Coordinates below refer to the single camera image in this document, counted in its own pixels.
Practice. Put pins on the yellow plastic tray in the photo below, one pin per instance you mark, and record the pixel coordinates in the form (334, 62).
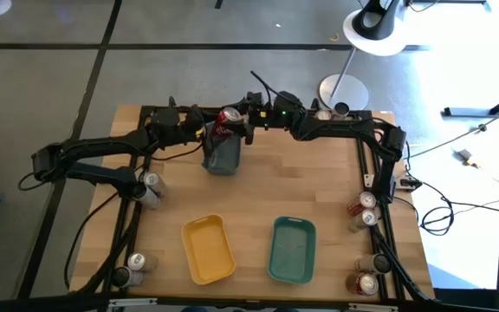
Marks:
(208, 251)

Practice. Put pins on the dark blue plastic tray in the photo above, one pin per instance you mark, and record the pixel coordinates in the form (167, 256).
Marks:
(223, 160)

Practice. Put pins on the small yellow rubber band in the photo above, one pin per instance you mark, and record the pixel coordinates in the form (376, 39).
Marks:
(334, 38)

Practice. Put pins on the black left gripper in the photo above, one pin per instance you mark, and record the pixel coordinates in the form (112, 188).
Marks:
(191, 125)

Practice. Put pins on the green plastic tray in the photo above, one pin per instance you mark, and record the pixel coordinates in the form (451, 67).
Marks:
(292, 251)

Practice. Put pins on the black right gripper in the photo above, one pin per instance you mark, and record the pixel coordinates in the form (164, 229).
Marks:
(282, 110)

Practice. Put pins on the silver metal bracket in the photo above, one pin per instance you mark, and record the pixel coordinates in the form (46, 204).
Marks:
(132, 302)
(373, 307)

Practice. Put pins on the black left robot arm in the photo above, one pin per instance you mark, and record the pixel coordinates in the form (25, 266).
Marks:
(102, 145)

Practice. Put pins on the black aluminium table frame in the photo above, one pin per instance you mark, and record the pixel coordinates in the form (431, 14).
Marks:
(210, 302)

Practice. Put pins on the white round lamp stand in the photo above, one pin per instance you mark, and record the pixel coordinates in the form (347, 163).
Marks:
(379, 48)

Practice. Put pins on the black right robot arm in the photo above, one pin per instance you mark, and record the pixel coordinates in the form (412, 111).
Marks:
(345, 126)

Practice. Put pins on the grey power adapter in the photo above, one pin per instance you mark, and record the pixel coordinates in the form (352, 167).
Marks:
(464, 154)

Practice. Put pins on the black desk foot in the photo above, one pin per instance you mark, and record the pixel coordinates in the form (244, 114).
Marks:
(462, 112)

